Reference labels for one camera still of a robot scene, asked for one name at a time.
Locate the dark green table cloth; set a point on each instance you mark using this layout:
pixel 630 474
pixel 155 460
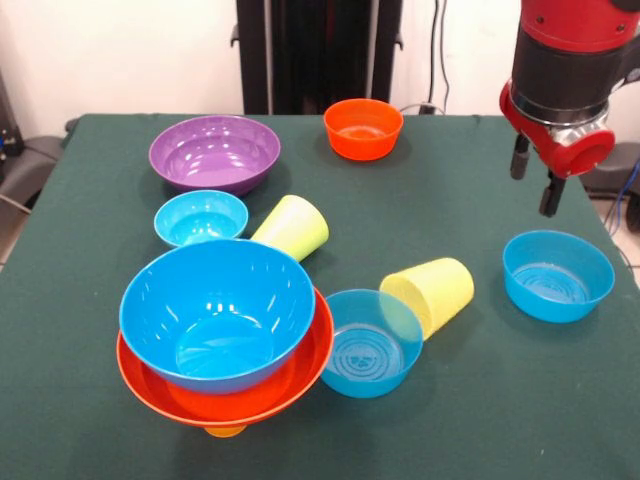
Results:
pixel 100 300

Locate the black pedestal foot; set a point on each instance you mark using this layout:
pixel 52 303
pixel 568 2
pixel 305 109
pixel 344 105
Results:
pixel 620 172
pixel 30 165

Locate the purple bowl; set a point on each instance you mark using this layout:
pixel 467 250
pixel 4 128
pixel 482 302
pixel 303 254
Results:
pixel 215 155

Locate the green cup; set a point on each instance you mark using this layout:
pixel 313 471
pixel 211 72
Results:
pixel 295 225

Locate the large orange bowl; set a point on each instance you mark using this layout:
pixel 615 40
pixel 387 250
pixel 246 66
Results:
pixel 225 407

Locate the yellow cup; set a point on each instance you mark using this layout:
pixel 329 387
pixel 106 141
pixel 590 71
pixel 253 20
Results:
pixel 440 290

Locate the small light blue bowl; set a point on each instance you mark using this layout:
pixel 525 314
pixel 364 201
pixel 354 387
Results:
pixel 200 220

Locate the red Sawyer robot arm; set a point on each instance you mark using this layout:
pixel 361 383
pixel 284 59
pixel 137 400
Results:
pixel 570 65

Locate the orange cup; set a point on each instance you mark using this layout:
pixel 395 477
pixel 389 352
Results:
pixel 225 431

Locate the black equipment box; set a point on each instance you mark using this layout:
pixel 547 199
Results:
pixel 7 120

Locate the small red-orange bowl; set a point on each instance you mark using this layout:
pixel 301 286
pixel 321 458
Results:
pixel 362 142

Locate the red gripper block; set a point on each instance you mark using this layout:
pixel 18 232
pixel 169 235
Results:
pixel 575 150

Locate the large deep blue bowl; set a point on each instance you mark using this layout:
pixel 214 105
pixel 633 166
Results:
pixel 215 300

